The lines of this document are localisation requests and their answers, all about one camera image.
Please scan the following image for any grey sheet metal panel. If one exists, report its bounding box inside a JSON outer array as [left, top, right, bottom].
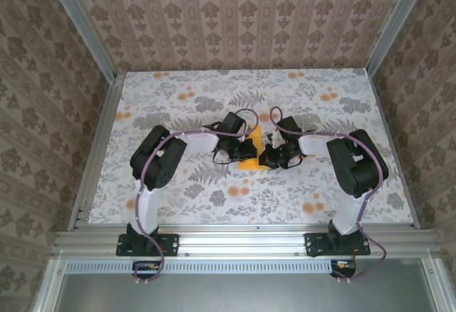
[[33, 258, 456, 312]]

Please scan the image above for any floral patterned table cover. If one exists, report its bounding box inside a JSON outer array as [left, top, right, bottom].
[[87, 69, 417, 226]]

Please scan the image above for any black connector board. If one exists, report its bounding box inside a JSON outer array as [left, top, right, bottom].
[[131, 260, 167, 280], [329, 259, 358, 280]]

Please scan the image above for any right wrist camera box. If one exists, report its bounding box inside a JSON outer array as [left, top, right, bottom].
[[276, 115, 303, 138]]

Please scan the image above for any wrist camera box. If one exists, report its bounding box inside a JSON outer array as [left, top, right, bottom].
[[221, 111, 247, 135], [276, 115, 303, 138]]

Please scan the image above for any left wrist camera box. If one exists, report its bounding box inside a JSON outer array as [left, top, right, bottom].
[[221, 111, 247, 135]]

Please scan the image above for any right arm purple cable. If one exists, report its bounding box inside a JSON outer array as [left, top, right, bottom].
[[269, 106, 389, 284]]

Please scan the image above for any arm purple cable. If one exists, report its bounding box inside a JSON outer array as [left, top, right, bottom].
[[269, 106, 389, 284], [132, 108, 260, 286]]

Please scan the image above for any long aluminium frame rail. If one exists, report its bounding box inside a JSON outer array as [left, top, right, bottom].
[[51, 229, 442, 259]]

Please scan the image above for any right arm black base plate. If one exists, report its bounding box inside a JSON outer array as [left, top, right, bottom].
[[304, 232, 371, 258]]

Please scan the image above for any aluminium table side rail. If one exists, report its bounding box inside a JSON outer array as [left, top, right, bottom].
[[67, 72, 126, 231], [366, 71, 422, 229]]

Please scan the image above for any grey slotted cable duct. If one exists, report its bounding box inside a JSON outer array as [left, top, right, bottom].
[[65, 259, 353, 275]]

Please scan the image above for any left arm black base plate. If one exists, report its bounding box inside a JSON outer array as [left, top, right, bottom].
[[115, 232, 180, 257]]

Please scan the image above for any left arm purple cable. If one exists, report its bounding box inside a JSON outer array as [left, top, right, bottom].
[[132, 108, 260, 286]]

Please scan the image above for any aluminium corner post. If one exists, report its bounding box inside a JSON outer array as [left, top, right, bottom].
[[42, 0, 120, 82], [365, 0, 434, 74]]

